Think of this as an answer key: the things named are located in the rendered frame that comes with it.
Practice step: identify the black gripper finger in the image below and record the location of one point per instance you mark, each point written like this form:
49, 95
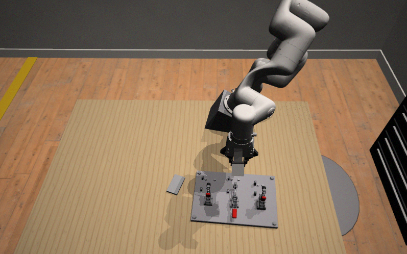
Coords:
223, 151
255, 153

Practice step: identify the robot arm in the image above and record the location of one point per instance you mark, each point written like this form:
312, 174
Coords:
294, 25

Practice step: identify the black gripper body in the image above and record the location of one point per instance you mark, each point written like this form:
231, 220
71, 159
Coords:
248, 148

